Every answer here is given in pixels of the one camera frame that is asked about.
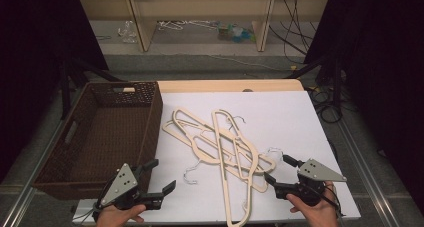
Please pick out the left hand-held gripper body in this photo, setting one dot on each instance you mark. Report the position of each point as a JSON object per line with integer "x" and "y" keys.
{"x": 121, "y": 183}

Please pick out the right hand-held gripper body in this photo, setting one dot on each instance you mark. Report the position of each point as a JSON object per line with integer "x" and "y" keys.
{"x": 316, "y": 173}

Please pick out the cream plastic clothes hanger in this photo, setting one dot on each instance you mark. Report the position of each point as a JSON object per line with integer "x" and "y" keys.
{"x": 186, "y": 117}
{"x": 180, "y": 137}

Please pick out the pile of cream hangers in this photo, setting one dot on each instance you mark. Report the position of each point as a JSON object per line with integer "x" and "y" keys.
{"x": 222, "y": 173}

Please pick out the brown wicker basket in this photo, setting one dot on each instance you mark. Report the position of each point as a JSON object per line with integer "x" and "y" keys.
{"x": 110, "y": 137}

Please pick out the person's left hand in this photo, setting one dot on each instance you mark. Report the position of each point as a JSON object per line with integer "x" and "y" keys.
{"x": 115, "y": 217}

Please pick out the person's right hand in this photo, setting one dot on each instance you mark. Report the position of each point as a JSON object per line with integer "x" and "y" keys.
{"x": 318, "y": 215}

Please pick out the white table cover sheet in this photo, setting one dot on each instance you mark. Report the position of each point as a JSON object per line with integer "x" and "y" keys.
{"x": 286, "y": 120}

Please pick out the black tripod stand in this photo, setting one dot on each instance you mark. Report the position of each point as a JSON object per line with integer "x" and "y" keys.
{"x": 328, "y": 70}
{"x": 71, "y": 77}

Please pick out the black curtain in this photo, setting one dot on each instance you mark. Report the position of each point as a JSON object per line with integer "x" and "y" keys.
{"x": 383, "y": 70}
{"x": 40, "y": 37}

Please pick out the clear plastic bag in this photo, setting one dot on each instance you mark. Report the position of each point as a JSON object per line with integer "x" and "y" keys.
{"x": 127, "y": 32}

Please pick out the colourful plastic toys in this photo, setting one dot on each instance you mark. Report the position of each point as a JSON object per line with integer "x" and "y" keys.
{"x": 235, "y": 33}

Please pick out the white hangers on floor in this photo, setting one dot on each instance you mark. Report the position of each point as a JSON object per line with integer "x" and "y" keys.
{"x": 173, "y": 25}

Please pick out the cream shelf unit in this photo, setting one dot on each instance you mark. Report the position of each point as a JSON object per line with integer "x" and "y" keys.
{"x": 200, "y": 7}

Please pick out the metal floor rail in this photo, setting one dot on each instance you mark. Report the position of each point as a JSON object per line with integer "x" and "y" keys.
{"x": 30, "y": 183}
{"x": 363, "y": 167}

